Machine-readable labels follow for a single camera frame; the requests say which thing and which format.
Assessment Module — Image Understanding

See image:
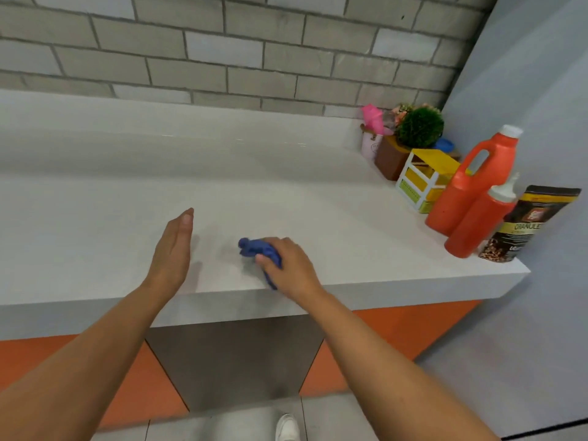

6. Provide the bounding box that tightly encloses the blue cloth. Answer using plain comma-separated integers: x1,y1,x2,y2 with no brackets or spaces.
238,237,284,291

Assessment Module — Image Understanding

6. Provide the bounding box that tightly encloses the person's left hand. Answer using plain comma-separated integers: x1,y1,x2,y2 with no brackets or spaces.
141,207,195,295

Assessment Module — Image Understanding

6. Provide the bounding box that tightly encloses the red squeeze bottle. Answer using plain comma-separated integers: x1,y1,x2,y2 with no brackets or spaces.
443,173,521,259

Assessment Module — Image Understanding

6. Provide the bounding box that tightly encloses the person's white shoe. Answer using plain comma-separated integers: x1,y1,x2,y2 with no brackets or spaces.
274,413,301,441

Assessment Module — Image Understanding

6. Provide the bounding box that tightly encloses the orange cabinet front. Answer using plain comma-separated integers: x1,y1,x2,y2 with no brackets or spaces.
0,300,483,430

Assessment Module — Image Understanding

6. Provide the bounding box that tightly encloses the person's right hand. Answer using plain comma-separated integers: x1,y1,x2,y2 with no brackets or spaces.
255,237,330,304

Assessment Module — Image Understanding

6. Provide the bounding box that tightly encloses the person's right forearm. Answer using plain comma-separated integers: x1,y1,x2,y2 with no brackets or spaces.
301,290,502,441

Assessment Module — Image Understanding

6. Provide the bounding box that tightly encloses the black coffee granules pouch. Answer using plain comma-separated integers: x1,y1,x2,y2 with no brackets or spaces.
478,185,582,264

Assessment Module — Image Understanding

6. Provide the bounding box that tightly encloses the white countertop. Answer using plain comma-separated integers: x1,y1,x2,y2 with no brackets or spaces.
0,89,532,341

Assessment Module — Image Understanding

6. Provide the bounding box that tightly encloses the green plant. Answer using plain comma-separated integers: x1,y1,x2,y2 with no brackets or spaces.
396,107,445,149

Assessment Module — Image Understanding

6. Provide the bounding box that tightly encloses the yellow mini drawer organizer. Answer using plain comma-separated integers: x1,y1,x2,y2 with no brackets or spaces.
395,148,462,214

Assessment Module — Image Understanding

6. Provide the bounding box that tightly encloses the person's left forearm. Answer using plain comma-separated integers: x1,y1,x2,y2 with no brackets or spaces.
0,284,179,441

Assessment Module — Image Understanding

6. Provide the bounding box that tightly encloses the orange plastic jug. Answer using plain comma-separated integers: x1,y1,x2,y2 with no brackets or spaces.
424,124,524,237

